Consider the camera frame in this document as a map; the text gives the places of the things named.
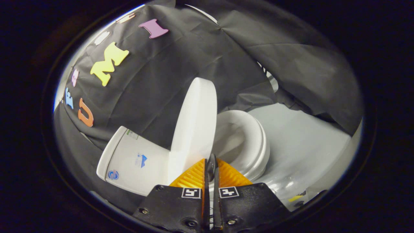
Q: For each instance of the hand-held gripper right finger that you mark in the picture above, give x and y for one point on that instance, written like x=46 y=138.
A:
x=216 y=207

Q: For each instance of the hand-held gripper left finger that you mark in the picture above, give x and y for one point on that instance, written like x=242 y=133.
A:
x=206 y=207

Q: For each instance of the white toilet lid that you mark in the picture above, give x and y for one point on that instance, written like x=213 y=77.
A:
x=194 y=129

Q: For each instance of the white toilet tank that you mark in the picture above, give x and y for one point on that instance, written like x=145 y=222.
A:
x=136 y=161

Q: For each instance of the black backdrop cloth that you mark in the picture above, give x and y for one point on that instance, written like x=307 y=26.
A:
x=181 y=58

